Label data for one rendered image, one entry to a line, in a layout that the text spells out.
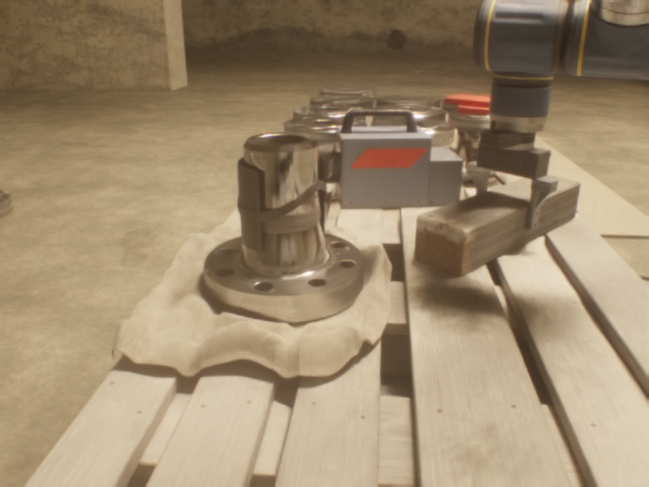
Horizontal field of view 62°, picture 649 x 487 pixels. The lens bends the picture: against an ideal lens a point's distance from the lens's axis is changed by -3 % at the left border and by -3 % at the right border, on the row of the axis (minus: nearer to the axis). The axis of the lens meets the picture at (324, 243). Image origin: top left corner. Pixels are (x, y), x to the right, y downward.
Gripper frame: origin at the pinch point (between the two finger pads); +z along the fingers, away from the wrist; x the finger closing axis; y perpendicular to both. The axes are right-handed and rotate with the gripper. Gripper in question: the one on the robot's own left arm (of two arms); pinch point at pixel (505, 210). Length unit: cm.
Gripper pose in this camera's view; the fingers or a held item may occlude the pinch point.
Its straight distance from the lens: 115.9
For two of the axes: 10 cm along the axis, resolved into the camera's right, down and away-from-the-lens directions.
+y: 7.4, -2.6, 6.2
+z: 0.0, 9.2, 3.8
